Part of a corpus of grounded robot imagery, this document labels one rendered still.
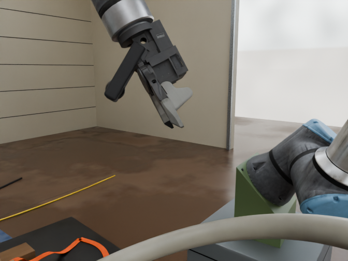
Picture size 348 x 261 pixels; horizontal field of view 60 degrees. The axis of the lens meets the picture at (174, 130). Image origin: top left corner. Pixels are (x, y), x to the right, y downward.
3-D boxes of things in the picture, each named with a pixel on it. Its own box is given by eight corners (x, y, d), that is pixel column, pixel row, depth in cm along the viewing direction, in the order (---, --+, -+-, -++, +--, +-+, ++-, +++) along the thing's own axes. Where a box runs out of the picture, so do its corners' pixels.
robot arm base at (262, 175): (256, 153, 115) (276, 137, 110) (291, 193, 111) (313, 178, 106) (238, 168, 100) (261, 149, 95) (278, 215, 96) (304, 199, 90)
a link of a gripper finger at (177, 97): (204, 103, 49) (178, 69, 54) (172, 120, 48) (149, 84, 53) (206, 114, 52) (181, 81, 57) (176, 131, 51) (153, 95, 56)
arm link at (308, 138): (299, 161, 109) (342, 131, 100) (312, 197, 95) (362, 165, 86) (268, 139, 104) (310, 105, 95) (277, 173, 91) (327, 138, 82)
